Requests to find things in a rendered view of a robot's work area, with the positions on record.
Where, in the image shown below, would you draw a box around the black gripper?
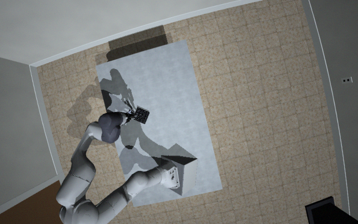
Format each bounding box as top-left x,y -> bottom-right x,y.
124,110 -> 137,123

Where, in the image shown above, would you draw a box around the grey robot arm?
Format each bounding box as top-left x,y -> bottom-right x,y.
56,112 -> 180,224

